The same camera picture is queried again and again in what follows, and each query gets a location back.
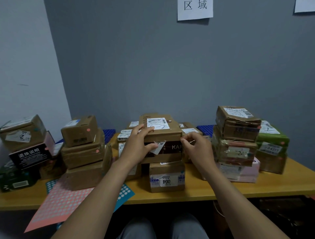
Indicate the small tall box white labels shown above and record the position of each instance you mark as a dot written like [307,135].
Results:
[136,172]

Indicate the box with black KARRIE band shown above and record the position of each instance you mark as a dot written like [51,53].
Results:
[169,135]

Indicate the black and pink box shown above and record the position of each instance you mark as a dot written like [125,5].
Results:
[29,157]

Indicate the teal sticker sheet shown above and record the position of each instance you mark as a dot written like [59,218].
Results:
[125,193]

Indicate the person's right hand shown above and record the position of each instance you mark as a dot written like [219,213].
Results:
[201,152]

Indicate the pink dot sticker sheet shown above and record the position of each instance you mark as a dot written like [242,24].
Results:
[59,204]

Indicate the pile of brown parcels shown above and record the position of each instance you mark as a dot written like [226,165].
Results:
[192,126]

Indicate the box with 004 label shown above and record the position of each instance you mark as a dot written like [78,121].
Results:
[167,189]

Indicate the large pink box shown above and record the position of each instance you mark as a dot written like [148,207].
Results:
[248,174]

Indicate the dark green box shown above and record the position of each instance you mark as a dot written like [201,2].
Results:
[12,177]

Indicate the taped box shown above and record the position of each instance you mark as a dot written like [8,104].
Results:
[231,152]

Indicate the white paper on wall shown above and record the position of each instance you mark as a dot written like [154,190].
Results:
[305,6]
[194,14]

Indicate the light green parcel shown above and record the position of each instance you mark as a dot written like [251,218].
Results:
[273,138]

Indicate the person's left hand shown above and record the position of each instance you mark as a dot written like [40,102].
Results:
[135,150]

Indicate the box of stack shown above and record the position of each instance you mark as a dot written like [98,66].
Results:
[83,177]
[81,157]
[236,128]
[81,130]

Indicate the blue plastic grid pallet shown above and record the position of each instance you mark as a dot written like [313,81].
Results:
[109,135]
[205,130]

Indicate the person's grey trousers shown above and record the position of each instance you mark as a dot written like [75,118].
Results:
[182,226]

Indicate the person's left forearm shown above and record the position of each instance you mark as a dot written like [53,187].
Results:
[98,204]

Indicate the person's right forearm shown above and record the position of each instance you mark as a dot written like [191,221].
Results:
[246,209]

